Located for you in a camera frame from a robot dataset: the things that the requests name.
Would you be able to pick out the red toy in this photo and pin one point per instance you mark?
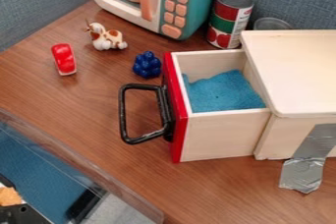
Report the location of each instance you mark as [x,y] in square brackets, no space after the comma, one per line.
[64,58]

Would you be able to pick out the toy microwave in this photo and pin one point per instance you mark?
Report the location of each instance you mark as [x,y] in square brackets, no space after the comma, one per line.
[192,8]

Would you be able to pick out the red and green can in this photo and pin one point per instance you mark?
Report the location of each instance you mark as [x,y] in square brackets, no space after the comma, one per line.
[229,18]

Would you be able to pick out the silver can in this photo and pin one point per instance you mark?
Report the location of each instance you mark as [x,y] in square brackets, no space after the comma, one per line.
[271,25]

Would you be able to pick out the drawer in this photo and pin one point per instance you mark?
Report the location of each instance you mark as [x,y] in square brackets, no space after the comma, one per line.
[218,134]

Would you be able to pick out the blue toy grapes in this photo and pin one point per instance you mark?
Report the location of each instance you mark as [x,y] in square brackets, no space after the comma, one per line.
[147,65]

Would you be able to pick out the blue cloth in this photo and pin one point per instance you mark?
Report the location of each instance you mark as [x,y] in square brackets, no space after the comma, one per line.
[223,93]

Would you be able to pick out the grey tape strip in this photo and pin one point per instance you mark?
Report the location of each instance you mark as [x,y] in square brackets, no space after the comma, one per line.
[306,165]

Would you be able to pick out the white and brown toy dog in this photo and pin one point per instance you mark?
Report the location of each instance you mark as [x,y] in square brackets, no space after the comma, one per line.
[105,38]

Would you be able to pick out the cabinet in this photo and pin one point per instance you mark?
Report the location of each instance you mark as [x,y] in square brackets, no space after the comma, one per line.
[293,70]

